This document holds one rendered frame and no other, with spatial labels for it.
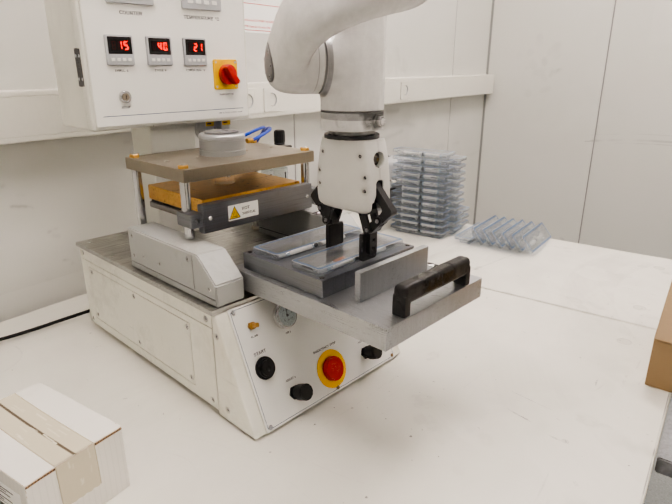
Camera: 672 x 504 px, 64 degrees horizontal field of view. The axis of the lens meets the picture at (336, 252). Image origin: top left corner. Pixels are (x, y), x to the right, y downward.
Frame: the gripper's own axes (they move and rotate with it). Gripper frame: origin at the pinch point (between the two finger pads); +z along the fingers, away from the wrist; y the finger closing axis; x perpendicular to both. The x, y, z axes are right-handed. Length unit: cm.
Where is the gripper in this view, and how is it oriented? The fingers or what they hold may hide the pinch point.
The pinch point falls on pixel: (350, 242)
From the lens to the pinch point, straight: 77.8
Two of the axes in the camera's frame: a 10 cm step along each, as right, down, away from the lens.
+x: -6.8, 2.4, -6.9
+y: -7.3, -2.2, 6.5
